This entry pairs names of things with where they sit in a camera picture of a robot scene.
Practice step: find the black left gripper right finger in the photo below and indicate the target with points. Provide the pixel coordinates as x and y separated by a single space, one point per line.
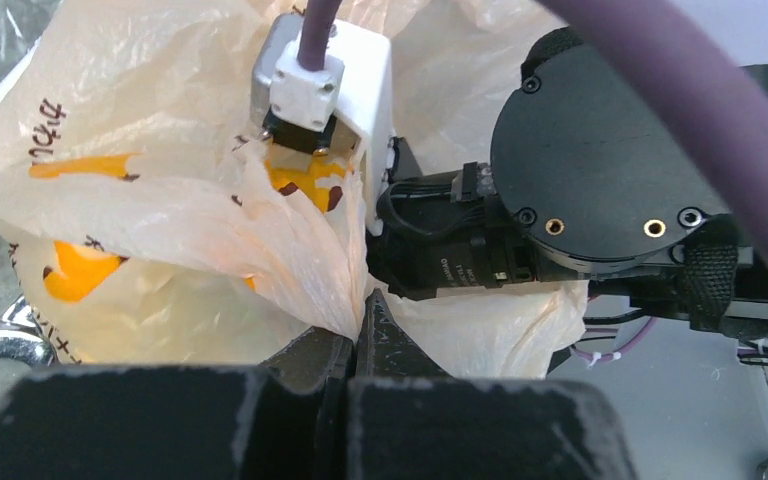
408 419

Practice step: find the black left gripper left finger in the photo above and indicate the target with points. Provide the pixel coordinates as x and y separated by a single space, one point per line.
274 420

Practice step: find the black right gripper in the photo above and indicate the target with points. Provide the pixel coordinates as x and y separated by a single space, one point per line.
449 230

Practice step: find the translucent orange plastic bag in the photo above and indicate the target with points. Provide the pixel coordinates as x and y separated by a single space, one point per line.
148 223

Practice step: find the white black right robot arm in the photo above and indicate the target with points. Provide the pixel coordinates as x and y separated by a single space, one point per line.
582 183

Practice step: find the silver open-end wrench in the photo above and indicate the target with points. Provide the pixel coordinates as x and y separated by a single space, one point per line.
21 337

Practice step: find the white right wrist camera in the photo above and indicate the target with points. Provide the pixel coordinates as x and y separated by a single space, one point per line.
301 109

